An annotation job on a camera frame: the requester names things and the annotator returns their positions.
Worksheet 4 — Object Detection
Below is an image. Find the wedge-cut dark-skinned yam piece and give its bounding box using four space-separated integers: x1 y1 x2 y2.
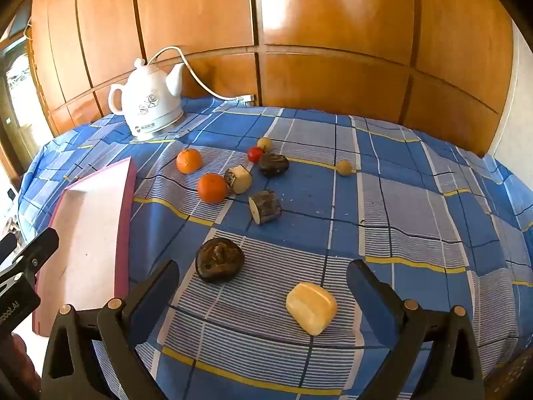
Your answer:
225 165 253 195

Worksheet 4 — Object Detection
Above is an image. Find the blue plaid tablecloth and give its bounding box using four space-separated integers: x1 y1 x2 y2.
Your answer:
19 96 533 400

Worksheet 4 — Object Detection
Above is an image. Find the wooden wardrobe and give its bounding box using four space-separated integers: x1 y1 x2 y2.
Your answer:
25 0 517 155

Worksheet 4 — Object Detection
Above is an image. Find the cylindrical dark-skinned yam piece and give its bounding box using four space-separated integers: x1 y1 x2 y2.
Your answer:
249 190 282 226

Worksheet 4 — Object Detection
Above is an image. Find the white power cable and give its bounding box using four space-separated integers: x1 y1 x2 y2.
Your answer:
148 46 257 106

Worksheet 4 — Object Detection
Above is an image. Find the peeled yellow tuber piece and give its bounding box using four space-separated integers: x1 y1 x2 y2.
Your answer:
285 282 338 336

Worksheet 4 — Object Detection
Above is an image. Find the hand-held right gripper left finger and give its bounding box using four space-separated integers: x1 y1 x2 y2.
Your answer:
42 258 181 400

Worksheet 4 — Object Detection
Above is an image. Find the orange mandarin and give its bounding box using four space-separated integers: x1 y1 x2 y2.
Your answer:
197 173 228 205
176 148 203 175

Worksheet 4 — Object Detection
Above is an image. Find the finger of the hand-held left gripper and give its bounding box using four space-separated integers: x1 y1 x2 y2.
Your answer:
0 233 19 267
14 228 60 278

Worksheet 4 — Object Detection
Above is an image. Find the dark brown round tuber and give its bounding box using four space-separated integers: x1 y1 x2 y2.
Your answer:
258 153 290 178

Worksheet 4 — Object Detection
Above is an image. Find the pink shallow tray box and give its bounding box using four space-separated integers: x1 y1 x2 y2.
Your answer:
32 157 138 336

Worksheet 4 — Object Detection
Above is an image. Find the white ceramic electric kettle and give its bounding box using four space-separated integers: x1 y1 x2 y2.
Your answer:
108 58 185 141

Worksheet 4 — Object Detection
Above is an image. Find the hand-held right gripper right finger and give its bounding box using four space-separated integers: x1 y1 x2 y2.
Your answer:
346 259 486 400

